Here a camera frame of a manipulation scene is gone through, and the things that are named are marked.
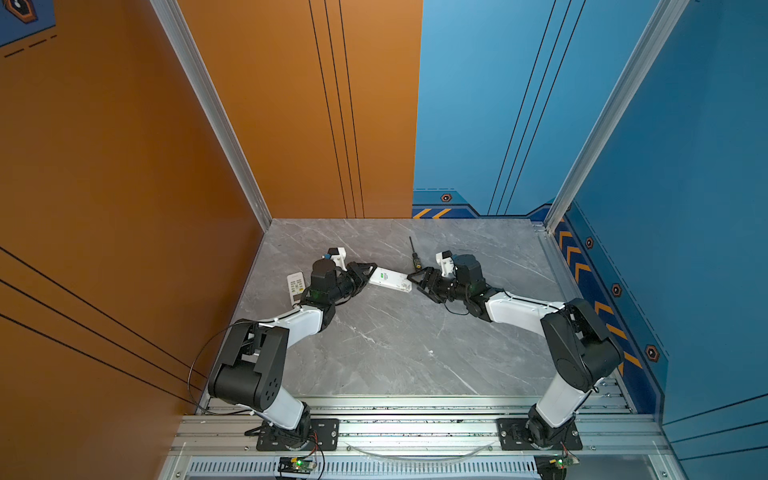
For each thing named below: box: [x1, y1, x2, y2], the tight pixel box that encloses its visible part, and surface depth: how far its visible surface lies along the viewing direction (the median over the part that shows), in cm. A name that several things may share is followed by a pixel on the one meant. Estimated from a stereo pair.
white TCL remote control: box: [368, 266, 413, 293], surface depth 89 cm
